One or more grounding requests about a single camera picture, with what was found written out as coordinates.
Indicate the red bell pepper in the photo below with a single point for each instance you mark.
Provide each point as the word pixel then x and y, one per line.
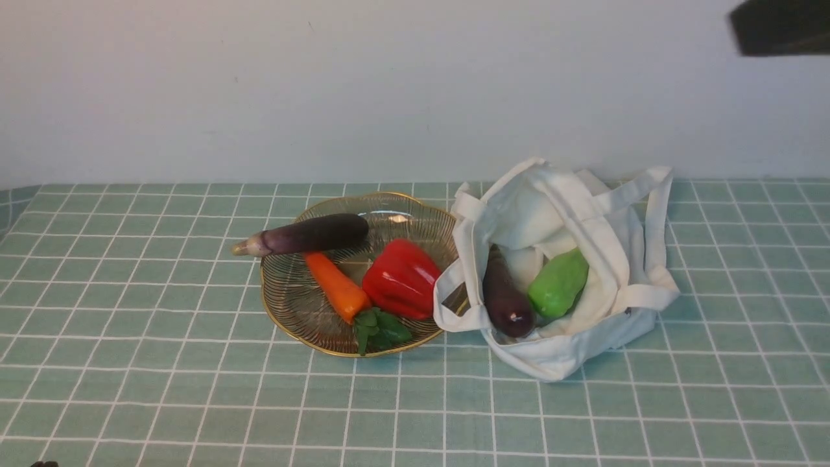
pixel 401 280

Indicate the green pepper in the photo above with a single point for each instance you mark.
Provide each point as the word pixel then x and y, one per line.
pixel 557 286

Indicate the long purple eggplant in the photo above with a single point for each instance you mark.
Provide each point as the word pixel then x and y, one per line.
pixel 318 234

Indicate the white cloth tote bag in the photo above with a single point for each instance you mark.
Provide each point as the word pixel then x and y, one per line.
pixel 536 212

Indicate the green checkered tablecloth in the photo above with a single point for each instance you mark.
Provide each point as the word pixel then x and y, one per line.
pixel 132 337

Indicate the dark object at top right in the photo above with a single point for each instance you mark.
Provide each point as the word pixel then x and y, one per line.
pixel 781 28

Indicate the short dark purple eggplant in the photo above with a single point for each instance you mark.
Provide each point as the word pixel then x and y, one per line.
pixel 509 310

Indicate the orange carrot with leaves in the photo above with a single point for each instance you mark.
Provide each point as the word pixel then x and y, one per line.
pixel 372 327

